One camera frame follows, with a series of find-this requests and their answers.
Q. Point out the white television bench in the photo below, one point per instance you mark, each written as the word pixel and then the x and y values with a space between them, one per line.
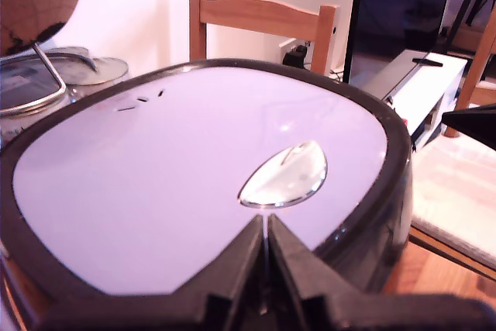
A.
pixel 418 87

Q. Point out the black power adapter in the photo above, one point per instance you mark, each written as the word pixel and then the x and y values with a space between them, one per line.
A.
pixel 294 57

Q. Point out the black metal stand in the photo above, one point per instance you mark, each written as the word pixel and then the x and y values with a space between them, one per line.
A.
pixel 467 9

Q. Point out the black flat screen television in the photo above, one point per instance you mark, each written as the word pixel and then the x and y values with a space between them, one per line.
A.
pixel 399 5

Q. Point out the black Philips rice cooker body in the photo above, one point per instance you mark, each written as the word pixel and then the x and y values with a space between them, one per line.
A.
pixel 379 238

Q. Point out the black remote control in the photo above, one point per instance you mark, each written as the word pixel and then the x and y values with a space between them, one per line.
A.
pixel 426 62

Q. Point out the black rice cooker lid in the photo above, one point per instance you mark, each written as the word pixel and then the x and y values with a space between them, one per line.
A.
pixel 155 172

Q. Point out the wooden chair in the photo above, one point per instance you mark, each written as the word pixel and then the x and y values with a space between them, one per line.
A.
pixel 473 75
pixel 255 13

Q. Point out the black pointed object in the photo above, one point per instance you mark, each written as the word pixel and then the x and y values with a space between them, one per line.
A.
pixel 476 123

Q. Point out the white seat cushion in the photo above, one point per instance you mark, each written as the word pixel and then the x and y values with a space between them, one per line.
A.
pixel 457 191

